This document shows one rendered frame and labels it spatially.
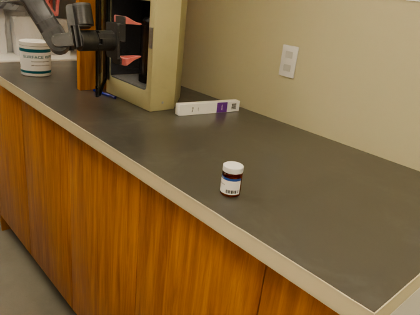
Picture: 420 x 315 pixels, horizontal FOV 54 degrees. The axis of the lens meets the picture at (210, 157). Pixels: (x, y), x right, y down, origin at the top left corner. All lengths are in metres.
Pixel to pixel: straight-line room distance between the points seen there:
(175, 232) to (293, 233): 0.34
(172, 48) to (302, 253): 0.97
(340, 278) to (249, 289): 0.23
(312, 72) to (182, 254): 0.82
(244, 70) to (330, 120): 0.45
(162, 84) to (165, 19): 0.23
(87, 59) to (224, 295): 1.15
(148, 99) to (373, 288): 1.05
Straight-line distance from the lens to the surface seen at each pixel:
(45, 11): 1.25
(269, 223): 0.87
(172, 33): 1.53
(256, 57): 1.71
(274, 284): 0.86
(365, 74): 1.45
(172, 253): 1.10
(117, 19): 1.31
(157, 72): 1.52
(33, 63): 2.02
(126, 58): 1.31
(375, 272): 0.81
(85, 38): 1.23
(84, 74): 1.80
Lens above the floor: 1.36
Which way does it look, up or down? 21 degrees down
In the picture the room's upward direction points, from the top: 6 degrees clockwise
